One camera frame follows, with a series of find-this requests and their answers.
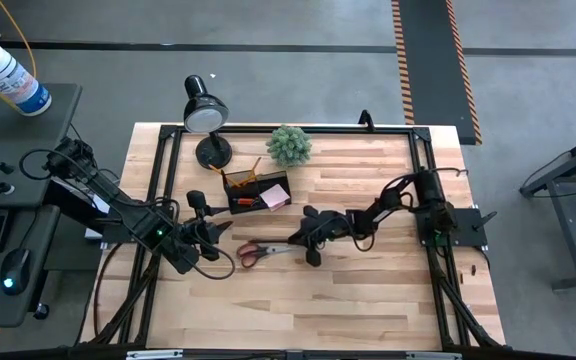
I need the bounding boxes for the grey metal table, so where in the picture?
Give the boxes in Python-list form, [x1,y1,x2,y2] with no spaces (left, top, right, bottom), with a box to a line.
[519,125,576,294]

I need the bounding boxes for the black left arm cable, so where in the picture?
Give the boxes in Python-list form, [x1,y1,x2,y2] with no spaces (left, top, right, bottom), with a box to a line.
[19,147,237,281]

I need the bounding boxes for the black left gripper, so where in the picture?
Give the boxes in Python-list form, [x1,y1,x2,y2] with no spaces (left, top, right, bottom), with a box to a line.
[180,189,234,262]

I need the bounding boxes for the black frame-mounted bracket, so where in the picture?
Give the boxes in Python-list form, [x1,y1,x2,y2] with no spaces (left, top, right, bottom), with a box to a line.
[357,108,377,132]

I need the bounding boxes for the silver aluminium rail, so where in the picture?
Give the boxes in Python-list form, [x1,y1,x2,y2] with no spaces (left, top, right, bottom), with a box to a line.
[405,352,462,360]
[126,349,184,360]

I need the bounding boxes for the orange pencil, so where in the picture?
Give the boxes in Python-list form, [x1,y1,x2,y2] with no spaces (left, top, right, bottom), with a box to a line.
[209,163,242,189]
[240,156,263,187]

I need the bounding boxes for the black mat with striped edge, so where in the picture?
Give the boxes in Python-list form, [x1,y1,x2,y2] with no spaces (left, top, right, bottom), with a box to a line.
[391,0,483,146]

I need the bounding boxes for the pink sticky note pad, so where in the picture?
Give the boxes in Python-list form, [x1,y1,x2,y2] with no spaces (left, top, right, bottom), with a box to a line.
[259,183,292,212]

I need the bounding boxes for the black side desk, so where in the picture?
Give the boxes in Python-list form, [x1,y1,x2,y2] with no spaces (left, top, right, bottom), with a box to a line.
[0,82,83,329]

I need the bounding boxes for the red-handled scissors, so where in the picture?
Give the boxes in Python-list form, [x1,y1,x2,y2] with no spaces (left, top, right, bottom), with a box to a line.
[235,242,302,270]

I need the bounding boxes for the black computer mouse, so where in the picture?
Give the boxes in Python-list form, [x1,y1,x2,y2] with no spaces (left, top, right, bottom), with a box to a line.
[0,248,33,296]

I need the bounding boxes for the black aluminium table frame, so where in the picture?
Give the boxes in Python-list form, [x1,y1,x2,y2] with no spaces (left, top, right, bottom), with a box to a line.
[87,122,507,351]

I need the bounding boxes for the white wipes canister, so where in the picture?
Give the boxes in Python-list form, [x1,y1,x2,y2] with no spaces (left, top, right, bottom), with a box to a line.
[0,40,53,117]

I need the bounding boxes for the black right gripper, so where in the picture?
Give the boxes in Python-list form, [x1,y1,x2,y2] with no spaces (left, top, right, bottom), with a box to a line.
[288,205,352,268]

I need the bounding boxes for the black desk lamp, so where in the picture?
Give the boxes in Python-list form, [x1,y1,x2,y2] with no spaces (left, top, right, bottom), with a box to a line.
[182,74,233,170]

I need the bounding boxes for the black mesh desk organizer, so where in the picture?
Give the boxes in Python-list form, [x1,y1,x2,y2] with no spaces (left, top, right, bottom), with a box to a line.
[221,169,293,216]

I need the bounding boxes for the yellow cable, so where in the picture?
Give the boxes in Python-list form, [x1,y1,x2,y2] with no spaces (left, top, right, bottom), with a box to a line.
[0,0,38,109]

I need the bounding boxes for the green potted artificial plant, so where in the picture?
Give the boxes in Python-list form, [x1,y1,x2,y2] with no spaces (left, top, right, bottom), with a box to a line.
[266,124,313,168]

